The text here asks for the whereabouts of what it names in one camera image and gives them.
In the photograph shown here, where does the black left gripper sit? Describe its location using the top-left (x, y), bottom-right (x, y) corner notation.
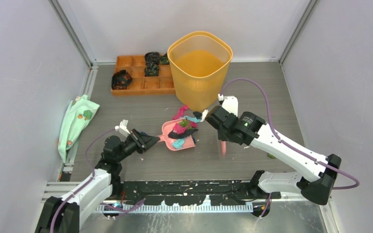
top-left (116, 129), bottom-right (159, 163)

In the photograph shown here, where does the pink hand brush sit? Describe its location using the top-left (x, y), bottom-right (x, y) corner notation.
top-left (220, 141), bottom-right (226, 157)

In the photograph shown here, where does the pink plastic dustpan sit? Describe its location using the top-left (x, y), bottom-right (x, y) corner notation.
top-left (158, 118), bottom-right (195, 151)

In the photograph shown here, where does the teal paper scrap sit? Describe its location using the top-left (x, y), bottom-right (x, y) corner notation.
top-left (172, 138), bottom-right (185, 150)

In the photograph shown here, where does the yellow mesh waste basket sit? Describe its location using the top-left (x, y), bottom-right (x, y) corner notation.
top-left (167, 31), bottom-right (233, 111)

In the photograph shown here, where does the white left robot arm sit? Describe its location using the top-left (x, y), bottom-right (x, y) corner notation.
top-left (35, 129), bottom-right (160, 233)

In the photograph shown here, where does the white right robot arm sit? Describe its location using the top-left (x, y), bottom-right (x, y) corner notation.
top-left (205, 105), bottom-right (341, 205)

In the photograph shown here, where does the green paper scrap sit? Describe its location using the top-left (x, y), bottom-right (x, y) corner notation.
top-left (267, 153), bottom-right (276, 159)

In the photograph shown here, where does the white paper scrap left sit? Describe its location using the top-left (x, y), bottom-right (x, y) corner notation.
top-left (201, 109), bottom-right (209, 122)

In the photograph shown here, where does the orange compartment tray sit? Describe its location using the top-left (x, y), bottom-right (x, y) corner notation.
top-left (111, 55), bottom-right (175, 96)

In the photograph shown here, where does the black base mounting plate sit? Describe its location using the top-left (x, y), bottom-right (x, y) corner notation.
top-left (106, 180), bottom-right (268, 206)

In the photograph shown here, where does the green patterned cloth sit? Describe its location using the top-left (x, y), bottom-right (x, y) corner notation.
top-left (58, 95), bottom-right (100, 163)

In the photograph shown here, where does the black green rolled sock middle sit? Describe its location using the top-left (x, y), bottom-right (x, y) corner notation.
top-left (144, 63), bottom-right (159, 77)

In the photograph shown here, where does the dark green rolled sock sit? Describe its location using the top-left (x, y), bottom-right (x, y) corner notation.
top-left (160, 53), bottom-right (170, 65)

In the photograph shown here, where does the black rolled sock top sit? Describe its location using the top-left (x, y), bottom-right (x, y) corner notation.
top-left (144, 51), bottom-right (161, 65)

